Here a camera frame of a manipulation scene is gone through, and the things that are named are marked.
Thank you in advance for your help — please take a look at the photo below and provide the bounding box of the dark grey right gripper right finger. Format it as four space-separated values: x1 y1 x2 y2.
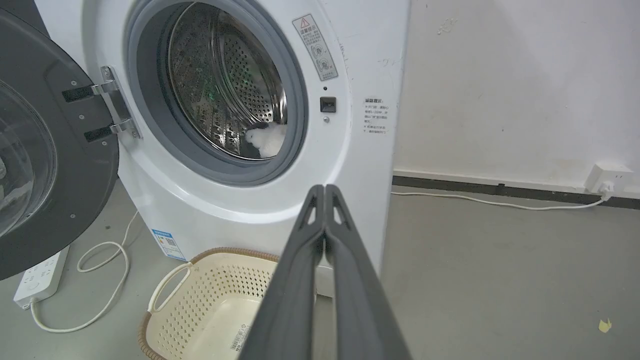
324 184 412 360

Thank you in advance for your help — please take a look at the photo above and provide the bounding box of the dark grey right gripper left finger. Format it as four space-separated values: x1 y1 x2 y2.
238 184 326 360

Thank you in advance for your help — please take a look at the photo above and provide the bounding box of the cream perforated laundry basket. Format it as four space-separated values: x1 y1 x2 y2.
138 247 318 360

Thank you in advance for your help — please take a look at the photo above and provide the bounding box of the white front-load washing machine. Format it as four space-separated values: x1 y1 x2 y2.
34 0 412 299

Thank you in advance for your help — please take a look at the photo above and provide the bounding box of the dark grey washing machine door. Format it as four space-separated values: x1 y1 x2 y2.
0 0 121 281

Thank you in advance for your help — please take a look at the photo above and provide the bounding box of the white cloth in drum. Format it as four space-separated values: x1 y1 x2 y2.
244 123 288 159

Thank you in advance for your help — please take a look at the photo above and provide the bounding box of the white power strip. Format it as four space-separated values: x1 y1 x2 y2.
13 245 71 310

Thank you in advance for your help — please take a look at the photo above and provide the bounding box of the white washing machine power cable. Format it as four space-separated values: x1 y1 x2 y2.
391 188 614 211

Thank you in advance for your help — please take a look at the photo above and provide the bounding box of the white power strip cable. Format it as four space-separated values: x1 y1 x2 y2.
30 210 141 334

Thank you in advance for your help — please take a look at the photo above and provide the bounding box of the white wall socket adapter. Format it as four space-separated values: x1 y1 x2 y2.
585 162 634 197

